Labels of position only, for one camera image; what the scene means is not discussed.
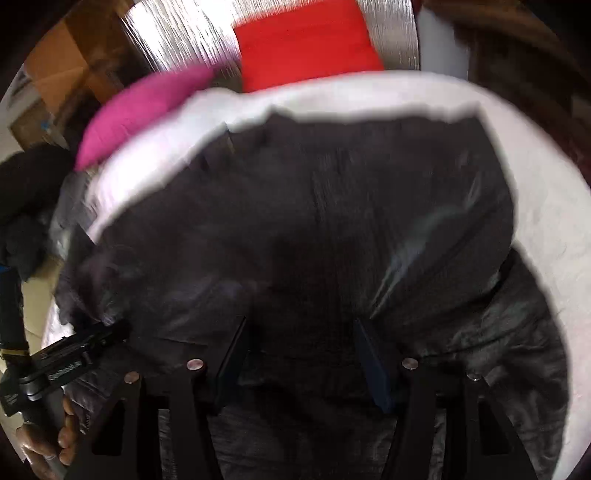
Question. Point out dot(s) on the wooden side table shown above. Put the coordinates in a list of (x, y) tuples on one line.
[(534, 54)]

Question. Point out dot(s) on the silver foil insulation panel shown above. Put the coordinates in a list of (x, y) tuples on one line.
[(175, 34)]

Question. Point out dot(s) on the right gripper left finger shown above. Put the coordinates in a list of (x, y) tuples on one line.
[(125, 440)]

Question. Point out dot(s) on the beige sofa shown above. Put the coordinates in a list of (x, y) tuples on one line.
[(38, 295)]

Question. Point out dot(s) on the pile of dark coats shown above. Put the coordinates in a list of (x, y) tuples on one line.
[(31, 181)]

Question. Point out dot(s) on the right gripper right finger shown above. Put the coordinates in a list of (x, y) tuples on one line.
[(461, 404)]

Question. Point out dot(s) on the pink pillow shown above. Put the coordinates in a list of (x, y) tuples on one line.
[(136, 108)]

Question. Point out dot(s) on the white bed blanket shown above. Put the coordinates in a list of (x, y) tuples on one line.
[(551, 198)]

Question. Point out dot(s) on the black quilted jacket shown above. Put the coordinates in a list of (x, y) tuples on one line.
[(302, 229)]

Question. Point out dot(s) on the grey garment on bed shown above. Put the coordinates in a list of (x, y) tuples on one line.
[(72, 208)]

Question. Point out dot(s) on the brown wooden column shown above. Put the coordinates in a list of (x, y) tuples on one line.
[(60, 62)]

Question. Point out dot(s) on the red pillow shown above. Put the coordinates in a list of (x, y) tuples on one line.
[(315, 40)]

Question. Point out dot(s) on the person's left hand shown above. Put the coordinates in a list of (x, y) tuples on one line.
[(37, 448)]

